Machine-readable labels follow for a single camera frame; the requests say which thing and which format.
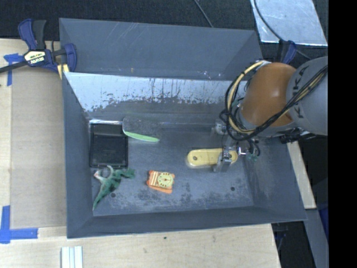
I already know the pale wood board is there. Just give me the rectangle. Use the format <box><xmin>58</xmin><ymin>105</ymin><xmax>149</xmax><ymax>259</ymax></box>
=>
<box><xmin>9</xmin><ymin>69</ymin><xmax>68</xmax><ymax>230</ymax></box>

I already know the black square box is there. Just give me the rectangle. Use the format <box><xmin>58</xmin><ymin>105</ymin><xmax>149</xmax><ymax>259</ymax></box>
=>
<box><xmin>89</xmin><ymin>119</ymin><xmax>129</xmax><ymax>169</ymax></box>

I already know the yellow oblong block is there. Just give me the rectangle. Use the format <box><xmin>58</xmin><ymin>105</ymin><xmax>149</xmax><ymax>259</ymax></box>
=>
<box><xmin>186</xmin><ymin>148</ymin><xmax>239</xmax><ymax>169</ymax></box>

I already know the grey metal bin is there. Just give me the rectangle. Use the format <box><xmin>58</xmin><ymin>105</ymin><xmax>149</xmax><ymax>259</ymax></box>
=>
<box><xmin>58</xmin><ymin>17</ymin><xmax>308</xmax><ymax>239</ymax></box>

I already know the clear and green flat thing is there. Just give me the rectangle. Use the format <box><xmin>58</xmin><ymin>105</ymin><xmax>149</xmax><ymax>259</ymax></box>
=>
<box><xmin>122</xmin><ymin>117</ymin><xmax>161</xmax><ymax>143</ymax></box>

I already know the orange toy clock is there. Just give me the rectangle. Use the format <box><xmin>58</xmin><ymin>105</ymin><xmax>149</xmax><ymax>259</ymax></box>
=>
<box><xmin>146</xmin><ymin>170</ymin><xmax>176</xmax><ymax>194</ymax></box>

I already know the green toy dinosaur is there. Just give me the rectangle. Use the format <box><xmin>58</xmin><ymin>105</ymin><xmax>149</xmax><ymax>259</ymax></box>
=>
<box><xmin>92</xmin><ymin>165</ymin><xmax>136</xmax><ymax>210</ymax></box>

